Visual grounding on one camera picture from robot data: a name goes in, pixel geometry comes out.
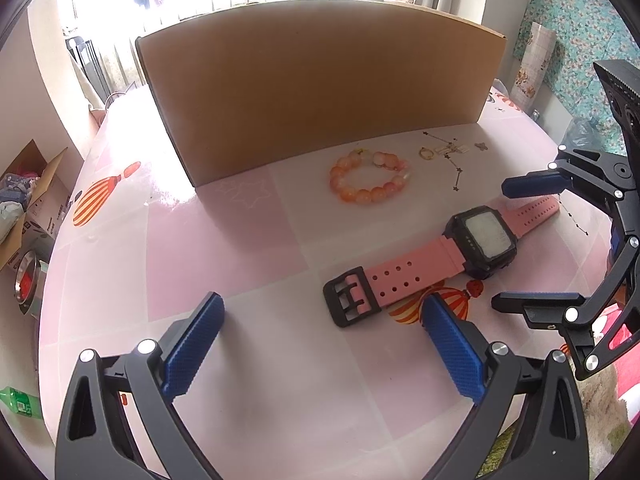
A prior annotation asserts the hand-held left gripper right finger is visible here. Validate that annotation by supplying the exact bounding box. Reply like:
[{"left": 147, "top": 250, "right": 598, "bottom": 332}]
[{"left": 419, "top": 292, "right": 593, "bottom": 480}]

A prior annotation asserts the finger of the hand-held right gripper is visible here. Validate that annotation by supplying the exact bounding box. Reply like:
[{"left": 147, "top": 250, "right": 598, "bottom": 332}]
[
  {"left": 501, "top": 146, "right": 640, "bottom": 237},
  {"left": 491, "top": 235, "right": 640, "bottom": 382}
]

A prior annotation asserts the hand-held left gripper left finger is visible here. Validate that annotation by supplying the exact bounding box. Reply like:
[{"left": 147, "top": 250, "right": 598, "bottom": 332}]
[{"left": 55, "top": 291, "right": 226, "bottom": 480}]

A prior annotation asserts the pink strap digital watch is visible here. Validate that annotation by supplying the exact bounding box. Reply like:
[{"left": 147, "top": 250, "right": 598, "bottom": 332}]
[{"left": 322, "top": 195, "right": 561, "bottom": 328}]

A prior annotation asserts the large brown cardboard box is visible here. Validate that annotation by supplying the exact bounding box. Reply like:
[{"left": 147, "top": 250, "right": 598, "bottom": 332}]
[{"left": 135, "top": 0, "right": 507, "bottom": 188}]

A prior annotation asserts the teal floral fabric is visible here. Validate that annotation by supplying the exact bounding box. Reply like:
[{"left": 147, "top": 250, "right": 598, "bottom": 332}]
[{"left": 512, "top": 0, "right": 636, "bottom": 156}]

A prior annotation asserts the white floral paper bag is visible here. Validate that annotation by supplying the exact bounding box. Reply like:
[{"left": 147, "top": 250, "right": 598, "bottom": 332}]
[{"left": 512, "top": 22, "right": 556, "bottom": 101}]

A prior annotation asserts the metal bowl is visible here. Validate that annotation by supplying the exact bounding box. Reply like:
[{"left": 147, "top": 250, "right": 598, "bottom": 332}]
[{"left": 14, "top": 250, "right": 51, "bottom": 318}]

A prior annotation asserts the green plastic bottle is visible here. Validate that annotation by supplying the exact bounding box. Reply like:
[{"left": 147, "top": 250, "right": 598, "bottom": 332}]
[{"left": 0, "top": 385, "right": 41, "bottom": 418}]

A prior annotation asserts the open brown carton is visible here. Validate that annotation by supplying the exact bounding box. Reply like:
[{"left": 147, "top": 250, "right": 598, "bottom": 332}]
[{"left": 0, "top": 140, "right": 71, "bottom": 273}]

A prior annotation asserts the pile of bagged clothes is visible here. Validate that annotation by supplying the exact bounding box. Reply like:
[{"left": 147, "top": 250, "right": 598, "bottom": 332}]
[{"left": 0, "top": 170, "right": 41, "bottom": 241}]

